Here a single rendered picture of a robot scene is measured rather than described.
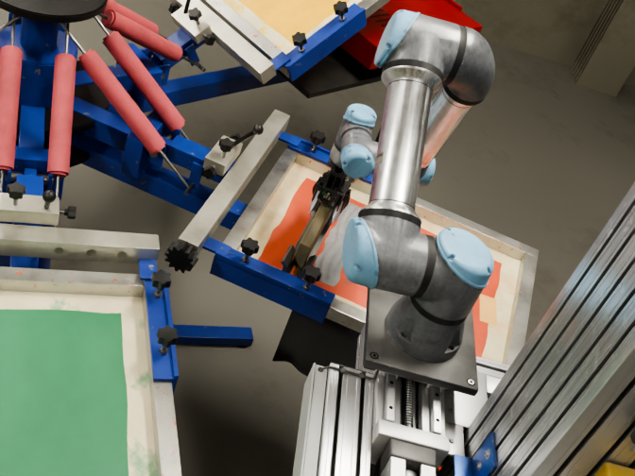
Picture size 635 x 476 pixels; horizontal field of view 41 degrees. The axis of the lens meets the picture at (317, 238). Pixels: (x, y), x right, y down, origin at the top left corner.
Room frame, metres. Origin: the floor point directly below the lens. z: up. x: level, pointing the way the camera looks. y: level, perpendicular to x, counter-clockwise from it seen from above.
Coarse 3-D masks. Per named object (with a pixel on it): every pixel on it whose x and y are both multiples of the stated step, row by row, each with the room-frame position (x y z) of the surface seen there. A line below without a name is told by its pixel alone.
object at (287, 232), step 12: (276, 228) 1.74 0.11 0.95; (288, 228) 1.76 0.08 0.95; (300, 228) 1.78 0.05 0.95; (276, 240) 1.69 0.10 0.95; (288, 240) 1.71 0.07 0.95; (324, 240) 1.77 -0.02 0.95; (264, 252) 1.63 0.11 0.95; (276, 252) 1.65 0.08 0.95; (276, 264) 1.61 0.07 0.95; (324, 288) 1.59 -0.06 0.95; (336, 288) 1.61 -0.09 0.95; (348, 288) 1.62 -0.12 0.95; (360, 300) 1.60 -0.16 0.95; (480, 324) 1.68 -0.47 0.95; (480, 336) 1.64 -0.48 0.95; (480, 348) 1.59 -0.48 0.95
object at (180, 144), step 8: (176, 136) 1.84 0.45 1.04; (168, 144) 1.79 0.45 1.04; (176, 144) 1.80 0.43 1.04; (184, 144) 1.82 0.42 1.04; (192, 144) 1.83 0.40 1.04; (200, 144) 1.85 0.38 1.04; (168, 152) 1.79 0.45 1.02; (176, 152) 1.79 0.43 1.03; (184, 152) 1.79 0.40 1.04; (192, 152) 1.80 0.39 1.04; (200, 152) 1.81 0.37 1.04; (208, 152) 1.83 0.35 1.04; (176, 160) 1.79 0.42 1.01; (184, 160) 1.79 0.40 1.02; (192, 160) 1.79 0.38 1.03; (200, 160) 1.79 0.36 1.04; (216, 176) 1.78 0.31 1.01; (224, 176) 1.78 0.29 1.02
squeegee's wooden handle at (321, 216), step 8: (320, 208) 1.75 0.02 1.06; (328, 208) 1.77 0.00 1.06; (320, 216) 1.72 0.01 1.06; (328, 216) 1.78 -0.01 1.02; (312, 224) 1.68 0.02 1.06; (320, 224) 1.69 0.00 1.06; (312, 232) 1.65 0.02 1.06; (320, 232) 1.73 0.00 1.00; (304, 240) 1.61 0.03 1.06; (312, 240) 1.62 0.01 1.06; (304, 248) 1.59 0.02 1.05; (312, 248) 1.65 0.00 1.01; (296, 256) 1.59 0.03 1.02; (304, 256) 1.59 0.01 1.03; (296, 264) 1.59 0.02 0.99; (304, 264) 1.61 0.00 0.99
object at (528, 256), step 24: (288, 144) 2.08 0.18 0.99; (288, 168) 1.98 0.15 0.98; (312, 168) 2.05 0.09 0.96; (264, 192) 1.82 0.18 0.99; (240, 216) 1.69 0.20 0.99; (432, 216) 2.03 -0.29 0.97; (456, 216) 2.05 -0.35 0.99; (240, 240) 1.60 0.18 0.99; (504, 240) 2.03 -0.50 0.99; (528, 264) 1.96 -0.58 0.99; (528, 288) 1.86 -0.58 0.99; (336, 312) 1.49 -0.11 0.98; (360, 312) 1.52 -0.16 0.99; (528, 312) 1.76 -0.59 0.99; (504, 360) 1.57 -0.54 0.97
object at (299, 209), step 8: (304, 184) 1.97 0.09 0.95; (312, 184) 1.98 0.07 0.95; (296, 192) 1.92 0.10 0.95; (304, 192) 1.94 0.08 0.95; (296, 200) 1.89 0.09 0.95; (304, 200) 1.90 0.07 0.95; (352, 200) 1.98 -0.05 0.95; (288, 208) 1.84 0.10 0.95; (296, 208) 1.85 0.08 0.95; (304, 208) 1.87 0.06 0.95; (288, 216) 1.81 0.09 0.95; (296, 216) 1.82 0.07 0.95; (304, 216) 1.83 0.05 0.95; (304, 224) 1.80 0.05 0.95; (328, 232) 1.80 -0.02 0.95; (424, 232) 1.97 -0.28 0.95; (496, 264) 1.95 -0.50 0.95; (496, 272) 1.92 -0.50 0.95; (496, 280) 1.88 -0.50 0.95; (488, 288) 1.83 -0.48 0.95; (496, 288) 1.85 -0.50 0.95; (488, 296) 1.80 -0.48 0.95
